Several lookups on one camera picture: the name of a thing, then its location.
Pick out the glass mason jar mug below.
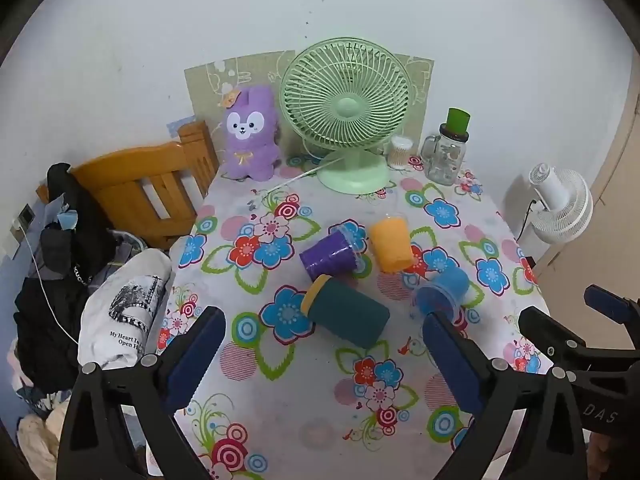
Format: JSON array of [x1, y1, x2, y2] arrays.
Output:
[[421, 124, 469, 186]]

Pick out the floral tablecloth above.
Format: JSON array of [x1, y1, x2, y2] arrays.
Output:
[[155, 155, 550, 479]]

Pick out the beige cloth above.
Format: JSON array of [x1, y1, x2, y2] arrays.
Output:
[[17, 401, 68, 480]]

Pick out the orange plastic cup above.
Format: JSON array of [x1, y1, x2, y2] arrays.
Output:
[[369, 214, 413, 273]]

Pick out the white floor fan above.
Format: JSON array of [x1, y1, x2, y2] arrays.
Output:
[[528, 162, 593, 245]]

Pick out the cotton swab container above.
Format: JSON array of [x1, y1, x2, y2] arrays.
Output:
[[387, 136, 413, 170]]

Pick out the green desk fan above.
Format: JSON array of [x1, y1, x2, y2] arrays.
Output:
[[279, 37, 410, 195]]

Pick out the green cup on jar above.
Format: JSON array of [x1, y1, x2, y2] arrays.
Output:
[[445, 107, 471, 136]]

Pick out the blue plastic cup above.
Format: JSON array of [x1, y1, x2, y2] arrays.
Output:
[[412, 266, 470, 324]]

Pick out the dark teal cup yellow rim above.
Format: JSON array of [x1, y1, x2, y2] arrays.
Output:
[[300, 275, 390, 349]]

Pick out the purple plastic cup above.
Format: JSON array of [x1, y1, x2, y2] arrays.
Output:
[[299, 223, 367, 281]]

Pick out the wooden chair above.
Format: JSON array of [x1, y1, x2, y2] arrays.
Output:
[[37, 120, 220, 252]]

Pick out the purple plush bunny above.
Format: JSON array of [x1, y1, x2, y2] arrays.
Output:
[[221, 84, 280, 182]]

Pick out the white fan power cable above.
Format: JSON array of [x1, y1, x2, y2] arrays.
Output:
[[246, 154, 350, 212]]

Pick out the black clothes pile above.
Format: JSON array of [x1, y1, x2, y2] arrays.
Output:
[[13, 162, 127, 393]]

